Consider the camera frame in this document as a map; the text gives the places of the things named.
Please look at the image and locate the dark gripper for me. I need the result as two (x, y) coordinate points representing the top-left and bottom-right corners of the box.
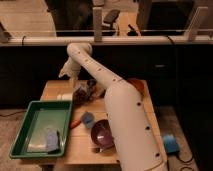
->
(73, 79), (96, 105)

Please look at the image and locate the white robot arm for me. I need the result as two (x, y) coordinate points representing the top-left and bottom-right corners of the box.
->
(59, 43), (168, 171)

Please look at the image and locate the orange carrot toy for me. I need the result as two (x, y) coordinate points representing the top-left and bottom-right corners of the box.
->
(70, 119), (81, 129)

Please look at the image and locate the purple bowl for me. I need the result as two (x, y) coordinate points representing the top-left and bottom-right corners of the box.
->
(91, 119), (114, 149)

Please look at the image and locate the wooden table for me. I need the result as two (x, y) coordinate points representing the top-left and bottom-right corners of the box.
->
(19, 79), (168, 166)

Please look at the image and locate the green plastic tray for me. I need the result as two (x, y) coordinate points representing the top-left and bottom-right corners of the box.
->
(10, 100), (72, 159)

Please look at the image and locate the black office chair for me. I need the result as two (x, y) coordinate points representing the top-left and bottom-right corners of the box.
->
(103, 9), (120, 30)

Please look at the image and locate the blue tape roll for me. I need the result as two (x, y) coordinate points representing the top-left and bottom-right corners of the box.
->
(163, 134), (180, 154)

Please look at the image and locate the white horizontal rail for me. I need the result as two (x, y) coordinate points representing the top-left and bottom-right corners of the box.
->
(0, 35), (213, 47)

